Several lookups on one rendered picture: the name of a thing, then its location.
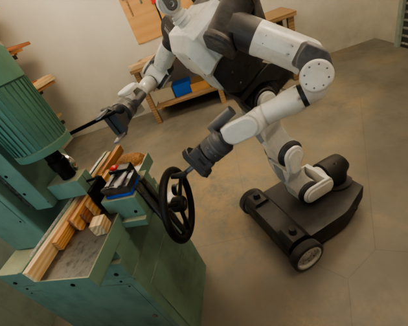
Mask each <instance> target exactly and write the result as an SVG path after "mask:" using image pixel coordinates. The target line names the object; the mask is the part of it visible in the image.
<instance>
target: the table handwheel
mask: <svg viewBox="0 0 408 326"><path fill-rule="evenodd" d="M178 172H181V170H180V169H179V168H177V167H175V166H171V167H169V168H167V169H166V170H165V171H164V173H163V174H162V177H161V180H160V183H159V203H158V204H157V203H156V204H157V205H158V206H159V209H160V213H161V219H162V221H163V224H164V228H165V230H166V232H167V233H168V235H169V236H170V238H171V239H172V240H173V241H174V242H176V243H178V244H184V243H186V242H187V241H188V240H189V239H190V238H191V236H192V233H193V231H194V224H195V207H194V198H193V194H192V190H191V187H190V184H189V182H188V180H187V178H186V177H185V178H183V179H179V184H178V191H177V196H176V197H172V199H171V201H167V187H168V181H169V178H170V176H171V174H174V173H178ZM182 185H183V187H184V189H185V193H186V196H187V199H186V197H185V196H183V195H182ZM187 207H188V220H187V217H186V215H185V211H186V209H187ZM169 210H172V211H173V212H175V213H176V212H180V214H181V216H182V218H183V221H184V224H185V226H186V229H187V230H186V232H185V234H184V235H183V236H181V235H179V234H178V233H177V232H176V230H175V228H174V226H173V224H172V221H171V218H170V214H169Z"/></svg>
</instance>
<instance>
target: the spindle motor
mask: <svg viewBox="0 0 408 326"><path fill-rule="evenodd" d="M70 137H71V134H70V132H68V130H67V129H66V128H65V126H64V125H63V124H62V122H61V121H60V119H59V118H58V117H57V116H56V114H55V113H54V111H53V110H52V109H51V108H50V106H49V105H48V103H47V102H46V101H45V100H44V98H43V97H42V95H41V94H40V93H39V92H38V90H37V89H36V88H35V86H34V85H33V84H32V82H31V81H30V80H29V78H28V77H27V75H25V73H24V72H23V70H22V69H21V67H20V66H19V65H18V64H17V62H16V61H15V59H14V58H13V57H12V55H11V54H10V53H9V51H8V50H7V49H6V47H4V46H3V45H1V44H0V144H1V145H2V146H3V147H4V148H5V149H6V150H7V151H8V152H9V153H10V154H11V155H12V156H13V157H14V159H15V160H16V161H17V162H18V163H19V164H21V165H26V164H31V163H33V162H36V161H38V160H41V159H43V158H45V157H47V156H49V155H51V154H52V153H54V152H55V151H57V150H58V149H59V148H61V147H62V146H63V145H64V144H65V143H66V142H67V141H68V140H69V139H70Z"/></svg>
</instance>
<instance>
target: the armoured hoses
mask: <svg viewBox="0 0 408 326"><path fill-rule="evenodd" d="M138 181H139V182H141V183H142V184H140V183H138V184H136V185H135V187H134V189H135V190H137V191H138V192H139V193H140V194H141V196H142V197H143V199H144V200H145V201H146V202H147V203H148V205H149V206H150V208H151V209H152V210H153V211H154V212H155V213H156V214H157V216H158V217H159V218H160V220H162V219H161V213H160V209H159V206H158V205H157V204H159V194H158V193H157V192H156V191H155V190H154V188H153V187H152V185H151V184H150V183H149V182H148V181H147V179H146V178H145V176H144V175H142V176H140V177H139V178H138ZM142 185H143V186H144V187H145V188H146V190H148V192H149V193H150V195H151V196H152V197H153V198H154V200H155V201H156V202H157V204H156V202H155V201H154V200H153V199H152V198H151V197H150V195H149V194H148V192H147V191H146V190H145V189H144V187H143V186H142ZM169 214H170V218H171V220H172V221H173V222H174V223H175V225H176V226H177V227H178V228H179V229H180V230H181V231H182V233H181V234H180V233H179V231H178V230H177V228H176V227H175V226H174V225H173V226H174V228H175V230H176V232H177V233H178V234H179V235H181V236H183V235H184V234H185V232H186V230H187V229H186V226H185V224H184V221H183V224H182V223H181V221H180V220H179V219H178V218H177V217H176V215H175V214H174V213H173V211H172V210H169Z"/></svg>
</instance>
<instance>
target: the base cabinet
mask: <svg viewBox="0 0 408 326"><path fill-rule="evenodd" d="M205 271H206V264H205V263H204V261H203V260H202V258H201V256H200V254H199V253H198V251H197V250H196V247H195V246H194V244H193V242H192V241H191V239H189V240H188V241H187V242H186V243H184V244H178V243H176V242H174V241H173V240H172V239H171V238H170V236H169V235H168V233H167V232H166V230H165V228H164V224H163V222H162V220H160V218H159V217H158V216H157V214H156V213H153V216H152V219H151V222H150V225H149V228H148V231H147V234H146V237H145V240H144V244H143V246H142V250H141V253H140V256H139V259H138V262H137V265H136V267H135V271H134V273H133V276H132V277H122V278H113V279H104V280H103V282H102V284H101V286H100V288H84V289H74V290H57V291H48V292H44V291H43V290H42V289H40V288H38V287H37V286H36V285H27V286H18V287H13V288H15V289H16V290H18V291H20V292H21V293H23V294H24V295H26V296H28V297H29V298H30V299H32V300H34V301H35V302H37V303H39V304H40V305H42V306H43V307H45V308H46V309H48V310H50V311H51V312H53V313H55V314H56V315H58V316H59V317H61V318H63V319H64V320H65V321H67V322H69V323H70V324H72V325H74V326H201V315H202V307H203V293H204V286H205Z"/></svg>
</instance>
